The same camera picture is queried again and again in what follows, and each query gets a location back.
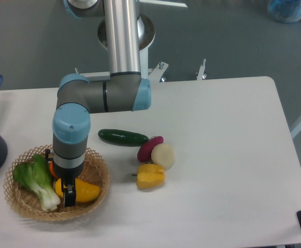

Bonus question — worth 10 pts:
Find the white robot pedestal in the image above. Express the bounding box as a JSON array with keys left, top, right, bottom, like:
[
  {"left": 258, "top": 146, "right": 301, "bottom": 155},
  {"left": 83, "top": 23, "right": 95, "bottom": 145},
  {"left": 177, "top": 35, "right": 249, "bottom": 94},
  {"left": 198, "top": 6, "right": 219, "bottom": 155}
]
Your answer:
[{"left": 75, "top": 13, "right": 207, "bottom": 82}]

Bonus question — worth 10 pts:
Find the blue plastic bag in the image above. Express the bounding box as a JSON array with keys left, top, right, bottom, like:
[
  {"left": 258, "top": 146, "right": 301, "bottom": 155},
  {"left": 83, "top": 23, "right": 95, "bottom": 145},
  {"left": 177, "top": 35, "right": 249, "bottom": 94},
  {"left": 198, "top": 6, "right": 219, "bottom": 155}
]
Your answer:
[{"left": 267, "top": 1, "right": 301, "bottom": 24}]

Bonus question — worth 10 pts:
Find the green bok choy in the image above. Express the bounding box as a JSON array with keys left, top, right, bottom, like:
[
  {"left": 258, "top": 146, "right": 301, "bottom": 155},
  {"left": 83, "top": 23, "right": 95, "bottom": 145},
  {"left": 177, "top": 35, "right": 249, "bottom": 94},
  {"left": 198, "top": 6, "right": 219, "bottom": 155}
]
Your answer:
[{"left": 13, "top": 154, "right": 60, "bottom": 212}]

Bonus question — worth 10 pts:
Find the orange tangerine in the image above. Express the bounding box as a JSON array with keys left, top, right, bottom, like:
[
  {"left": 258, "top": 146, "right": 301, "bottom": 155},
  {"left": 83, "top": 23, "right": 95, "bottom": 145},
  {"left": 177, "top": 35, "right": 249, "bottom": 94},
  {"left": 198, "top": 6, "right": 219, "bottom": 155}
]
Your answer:
[{"left": 49, "top": 161, "right": 59, "bottom": 179}]

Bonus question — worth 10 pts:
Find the woven wicker basket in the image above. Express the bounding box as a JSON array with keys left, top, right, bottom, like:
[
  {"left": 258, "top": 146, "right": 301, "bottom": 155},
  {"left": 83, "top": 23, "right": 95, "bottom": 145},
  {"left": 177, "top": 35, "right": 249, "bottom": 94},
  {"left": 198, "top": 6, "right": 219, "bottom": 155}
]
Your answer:
[{"left": 3, "top": 144, "right": 110, "bottom": 222}]

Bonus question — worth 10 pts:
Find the yellow mango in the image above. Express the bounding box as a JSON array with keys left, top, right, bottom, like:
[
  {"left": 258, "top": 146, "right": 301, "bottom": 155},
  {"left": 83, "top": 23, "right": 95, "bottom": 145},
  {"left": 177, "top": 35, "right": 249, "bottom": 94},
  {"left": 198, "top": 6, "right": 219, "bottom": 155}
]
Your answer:
[{"left": 55, "top": 177, "right": 101, "bottom": 203}]

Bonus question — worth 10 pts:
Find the purple sweet potato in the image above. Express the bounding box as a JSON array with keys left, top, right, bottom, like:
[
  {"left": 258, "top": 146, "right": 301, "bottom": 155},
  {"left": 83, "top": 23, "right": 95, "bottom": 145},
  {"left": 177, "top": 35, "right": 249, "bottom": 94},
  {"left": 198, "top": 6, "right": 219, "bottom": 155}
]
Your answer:
[{"left": 137, "top": 136, "right": 164, "bottom": 162}]

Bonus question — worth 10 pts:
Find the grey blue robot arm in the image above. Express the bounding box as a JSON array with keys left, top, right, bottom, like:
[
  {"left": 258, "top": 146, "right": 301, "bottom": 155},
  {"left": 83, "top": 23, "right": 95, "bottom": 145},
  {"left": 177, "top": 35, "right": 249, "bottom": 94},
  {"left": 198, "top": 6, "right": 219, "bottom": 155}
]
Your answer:
[{"left": 52, "top": 1, "right": 151, "bottom": 207}]

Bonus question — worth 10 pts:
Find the yellow bell pepper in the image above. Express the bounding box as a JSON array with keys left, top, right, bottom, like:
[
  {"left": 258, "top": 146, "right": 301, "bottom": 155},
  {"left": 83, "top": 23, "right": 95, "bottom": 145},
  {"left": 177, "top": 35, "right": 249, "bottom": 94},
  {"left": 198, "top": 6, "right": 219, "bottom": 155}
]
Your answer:
[{"left": 135, "top": 164, "right": 166, "bottom": 190}]

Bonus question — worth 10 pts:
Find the cream round potato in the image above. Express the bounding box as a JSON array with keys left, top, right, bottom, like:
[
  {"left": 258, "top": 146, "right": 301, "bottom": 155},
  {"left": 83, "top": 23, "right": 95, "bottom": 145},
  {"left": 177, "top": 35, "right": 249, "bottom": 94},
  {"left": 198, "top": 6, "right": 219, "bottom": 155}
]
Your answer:
[{"left": 151, "top": 144, "right": 175, "bottom": 170}]

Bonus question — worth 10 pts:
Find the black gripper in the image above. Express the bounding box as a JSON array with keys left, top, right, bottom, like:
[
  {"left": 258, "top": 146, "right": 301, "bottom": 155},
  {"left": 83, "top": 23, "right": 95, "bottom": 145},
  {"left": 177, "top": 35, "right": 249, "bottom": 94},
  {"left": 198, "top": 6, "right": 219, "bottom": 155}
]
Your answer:
[{"left": 45, "top": 148, "right": 84, "bottom": 207}]

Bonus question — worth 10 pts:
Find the dark green cucumber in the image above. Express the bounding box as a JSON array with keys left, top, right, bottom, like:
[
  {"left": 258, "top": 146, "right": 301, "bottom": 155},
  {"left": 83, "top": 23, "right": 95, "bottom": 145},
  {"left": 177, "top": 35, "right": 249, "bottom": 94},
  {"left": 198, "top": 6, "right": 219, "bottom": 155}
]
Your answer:
[{"left": 98, "top": 129, "right": 149, "bottom": 147}]

